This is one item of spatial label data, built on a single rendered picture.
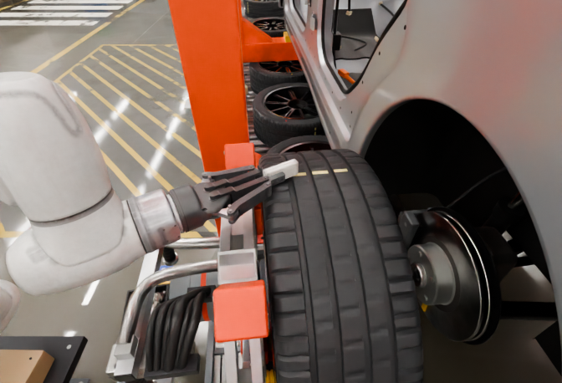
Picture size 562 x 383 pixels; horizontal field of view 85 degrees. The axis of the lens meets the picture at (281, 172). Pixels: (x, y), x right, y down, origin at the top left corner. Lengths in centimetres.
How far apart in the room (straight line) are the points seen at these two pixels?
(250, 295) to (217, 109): 61
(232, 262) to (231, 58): 54
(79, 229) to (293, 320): 32
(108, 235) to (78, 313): 156
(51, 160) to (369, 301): 46
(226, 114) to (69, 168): 59
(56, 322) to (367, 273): 175
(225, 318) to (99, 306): 154
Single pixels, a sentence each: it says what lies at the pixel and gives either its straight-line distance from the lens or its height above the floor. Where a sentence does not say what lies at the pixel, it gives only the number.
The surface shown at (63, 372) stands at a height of 30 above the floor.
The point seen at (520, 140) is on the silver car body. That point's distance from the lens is 51.
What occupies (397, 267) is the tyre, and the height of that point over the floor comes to 114.
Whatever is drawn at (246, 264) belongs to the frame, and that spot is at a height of 112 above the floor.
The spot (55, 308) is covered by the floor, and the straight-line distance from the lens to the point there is 210.
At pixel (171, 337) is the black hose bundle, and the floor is 103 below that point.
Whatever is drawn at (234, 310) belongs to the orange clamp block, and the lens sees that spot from 48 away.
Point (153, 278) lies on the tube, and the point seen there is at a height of 101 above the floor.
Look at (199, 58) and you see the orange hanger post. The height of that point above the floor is 128.
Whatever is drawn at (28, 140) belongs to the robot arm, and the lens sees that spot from 42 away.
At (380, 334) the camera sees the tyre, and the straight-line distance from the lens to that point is 55.
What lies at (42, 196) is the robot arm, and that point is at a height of 133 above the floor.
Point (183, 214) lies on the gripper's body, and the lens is 50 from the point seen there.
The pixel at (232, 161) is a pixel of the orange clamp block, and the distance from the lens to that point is 77.
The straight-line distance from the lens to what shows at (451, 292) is 89.
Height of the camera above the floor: 158
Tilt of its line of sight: 41 degrees down
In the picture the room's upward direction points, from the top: straight up
